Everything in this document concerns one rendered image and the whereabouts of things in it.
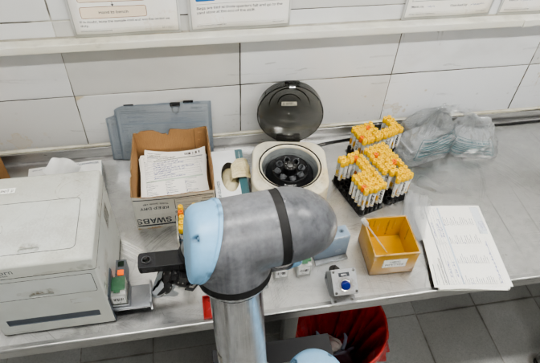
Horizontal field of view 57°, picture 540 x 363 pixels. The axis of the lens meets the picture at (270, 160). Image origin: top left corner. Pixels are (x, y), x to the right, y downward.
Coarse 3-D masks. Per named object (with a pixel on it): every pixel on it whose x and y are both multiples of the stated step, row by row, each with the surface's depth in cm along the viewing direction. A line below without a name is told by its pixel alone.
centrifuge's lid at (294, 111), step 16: (288, 80) 154; (272, 96) 162; (288, 96) 164; (304, 96) 163; (272, 112) 166; (288, 112) 167; (304, 112) 167; (320, 112) 164; (272, 128) 168; (288, 128) 169; (304, 128) 168
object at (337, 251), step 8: (344, 232) 141; (336, 240) 140; (344, 240) 142; (328, 248) 142; (336, 248) 143; (344, 248) 145; (320, 256) 144; (328, 256) 145; (336, 256) 146; (344, 256) 146; (320, 264) 144
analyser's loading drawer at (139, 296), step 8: (128, 288) 129; (136, 288) 133; (144, 288) 133; (128, 296) 128; (136, 296) 131; (144, 296) 131; (152, 296) 131; (120, 304) 128; (128, 304) 128; (136, 304) 130; (144, 304) 130; (152, 304) 129
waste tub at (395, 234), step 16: (384, 224) 148; (400, 224) 149; (368, 240) 141; (384, 240) 151; (400, 240) 151; (368, 256) 142; (384, 256) 137; (400, 256) 138; (416, 256) 139; (368, 272) 143; (384, 272) 143
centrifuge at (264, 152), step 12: (264, 144) 164; (276, 144) 164; (288, 144) 163; (300, 144) 164; (312, 144) 165; (252, 156) 160; (264, 156) 159; (276, 156) 165; (300, 156) 165; (312, 156) 161; (324, 156) 161; (252, 168) 156; (264, 168) 163; (312, 168) 164; (324, 168) 157; (252, 180) 152; (264, 180) 152; (324, 180) 153; (324, 192) 151
